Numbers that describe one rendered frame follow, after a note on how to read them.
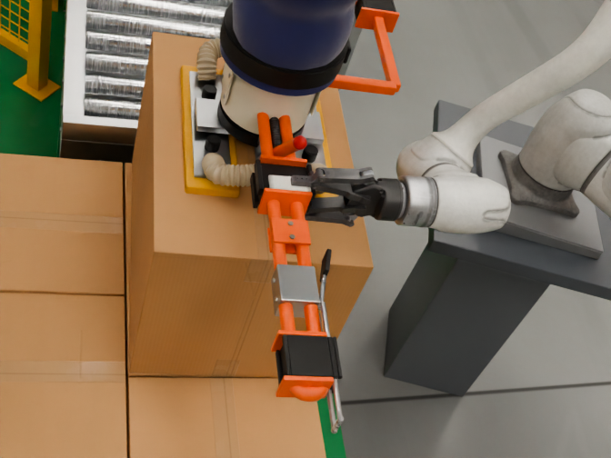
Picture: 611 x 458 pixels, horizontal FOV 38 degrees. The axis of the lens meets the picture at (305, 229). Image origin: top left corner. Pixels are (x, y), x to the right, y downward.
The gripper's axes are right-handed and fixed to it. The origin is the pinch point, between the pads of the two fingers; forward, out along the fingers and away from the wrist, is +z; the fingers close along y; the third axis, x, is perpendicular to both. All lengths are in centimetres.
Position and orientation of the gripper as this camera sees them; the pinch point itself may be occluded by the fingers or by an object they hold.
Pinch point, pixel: (285, 192)
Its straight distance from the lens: 151.4
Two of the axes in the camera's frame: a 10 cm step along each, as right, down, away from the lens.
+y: -2.5, 6.3, 7.4
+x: -1.4, -7.7, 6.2
